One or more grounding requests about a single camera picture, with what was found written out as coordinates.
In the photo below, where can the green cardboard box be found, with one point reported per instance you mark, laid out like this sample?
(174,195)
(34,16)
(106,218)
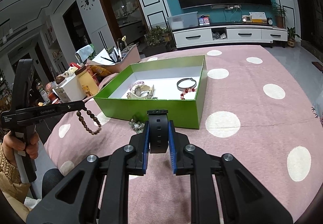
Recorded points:
(184,107)

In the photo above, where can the grey metal bangle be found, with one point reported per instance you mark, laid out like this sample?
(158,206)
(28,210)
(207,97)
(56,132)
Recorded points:
(186,84)

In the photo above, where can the dark planter with plants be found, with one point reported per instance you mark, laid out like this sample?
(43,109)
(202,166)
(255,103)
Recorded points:
(159,40)

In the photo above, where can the black digital watch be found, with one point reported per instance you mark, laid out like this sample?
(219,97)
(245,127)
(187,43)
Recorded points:
(158,132)

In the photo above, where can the wall clock with antlers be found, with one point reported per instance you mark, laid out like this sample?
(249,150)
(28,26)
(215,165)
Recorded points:
(87,4)

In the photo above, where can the person's left hand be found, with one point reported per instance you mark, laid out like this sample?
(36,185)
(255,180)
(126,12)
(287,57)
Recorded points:
(11,144)

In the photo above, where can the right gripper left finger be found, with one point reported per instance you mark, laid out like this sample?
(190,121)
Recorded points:
(96,191)

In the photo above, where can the cream white watch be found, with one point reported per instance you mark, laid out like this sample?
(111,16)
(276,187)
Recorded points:
(141,92)

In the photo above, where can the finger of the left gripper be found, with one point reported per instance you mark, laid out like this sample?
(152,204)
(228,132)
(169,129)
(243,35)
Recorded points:
(59,109)

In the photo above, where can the clear plastic storage box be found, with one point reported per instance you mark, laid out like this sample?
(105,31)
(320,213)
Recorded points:
(183,21)

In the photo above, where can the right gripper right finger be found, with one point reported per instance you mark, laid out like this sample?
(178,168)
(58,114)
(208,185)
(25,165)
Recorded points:
(221,187)

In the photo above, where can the white TV cabinet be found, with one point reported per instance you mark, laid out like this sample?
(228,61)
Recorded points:
(229,34)

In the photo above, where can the green jade charm pendant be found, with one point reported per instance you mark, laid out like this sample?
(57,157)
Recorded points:
(137,125)

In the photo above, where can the potted plant floor right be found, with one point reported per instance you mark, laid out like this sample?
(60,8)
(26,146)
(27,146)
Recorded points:
(291,37)

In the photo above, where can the potted plant on cabinet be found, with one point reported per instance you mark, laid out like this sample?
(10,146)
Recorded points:
(279,13)

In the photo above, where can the yellow bear bottle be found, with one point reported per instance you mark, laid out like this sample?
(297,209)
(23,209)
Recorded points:
(86,81)

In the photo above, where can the small alarm clock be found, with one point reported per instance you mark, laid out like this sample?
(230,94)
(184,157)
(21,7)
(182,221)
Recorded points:
(270,21)

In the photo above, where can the yellow white box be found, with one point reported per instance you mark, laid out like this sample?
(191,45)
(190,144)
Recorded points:
(254,17)

